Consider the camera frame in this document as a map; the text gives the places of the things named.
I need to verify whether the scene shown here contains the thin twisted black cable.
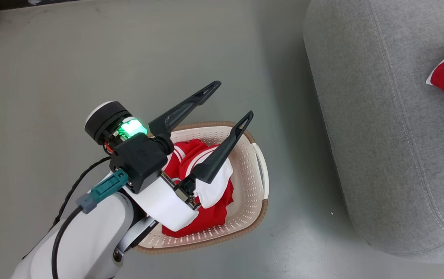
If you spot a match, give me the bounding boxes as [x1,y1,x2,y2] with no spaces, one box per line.
[21,156,112,260]

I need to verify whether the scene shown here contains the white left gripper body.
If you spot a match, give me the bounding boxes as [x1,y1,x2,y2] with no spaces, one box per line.
[84,101,202,233]

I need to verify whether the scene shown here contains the cream perforated laundry basket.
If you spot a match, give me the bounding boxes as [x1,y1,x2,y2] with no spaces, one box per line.
[133,121,270,255]

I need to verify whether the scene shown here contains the red and white striped jacket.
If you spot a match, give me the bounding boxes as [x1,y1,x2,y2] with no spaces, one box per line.
[161,139,235,238]

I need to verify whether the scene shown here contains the thick black camera cable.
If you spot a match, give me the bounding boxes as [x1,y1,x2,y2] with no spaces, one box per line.
[51,205,85,279]

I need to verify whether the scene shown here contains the black baseboard strip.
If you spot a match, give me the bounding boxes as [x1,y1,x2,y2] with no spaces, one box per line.
[0,0,81,11]

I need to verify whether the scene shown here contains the grey fabric sofa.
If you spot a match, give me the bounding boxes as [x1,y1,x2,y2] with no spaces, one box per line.
[303,0,444,264]

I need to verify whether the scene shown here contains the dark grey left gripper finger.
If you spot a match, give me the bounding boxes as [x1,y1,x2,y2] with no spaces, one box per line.
[174,110,254,193]
[148,80,222,137]

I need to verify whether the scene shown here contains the teal and grey cable connector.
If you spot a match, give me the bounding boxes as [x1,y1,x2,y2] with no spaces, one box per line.
[76,169,129,214]

